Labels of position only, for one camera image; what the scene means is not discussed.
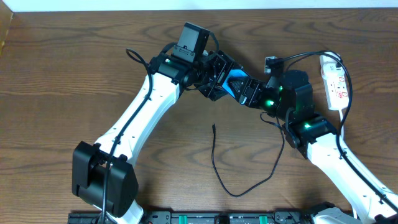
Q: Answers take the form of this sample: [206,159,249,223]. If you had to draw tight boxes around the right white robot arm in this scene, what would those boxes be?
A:
[223,69,397,223]

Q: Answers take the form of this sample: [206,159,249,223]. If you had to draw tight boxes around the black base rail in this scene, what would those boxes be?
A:
[68,210,312,224]

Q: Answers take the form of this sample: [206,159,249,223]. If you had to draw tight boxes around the white power strip cord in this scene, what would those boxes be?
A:
[338,108,346,138]

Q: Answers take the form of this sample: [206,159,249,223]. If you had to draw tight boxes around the white USB charger plug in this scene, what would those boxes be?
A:
[320,55,345,80]

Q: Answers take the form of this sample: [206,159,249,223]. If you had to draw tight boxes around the black charger cable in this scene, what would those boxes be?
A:
[211,49,344,198]

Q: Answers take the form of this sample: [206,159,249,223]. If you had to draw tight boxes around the blue Galaxy smartphone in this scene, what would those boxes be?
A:
[222,69,249,98]

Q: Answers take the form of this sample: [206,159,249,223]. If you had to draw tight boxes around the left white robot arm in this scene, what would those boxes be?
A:
[72,22,241,223]

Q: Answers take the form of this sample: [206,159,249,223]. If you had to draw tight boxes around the white power strip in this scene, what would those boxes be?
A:
[323,52,349,111]

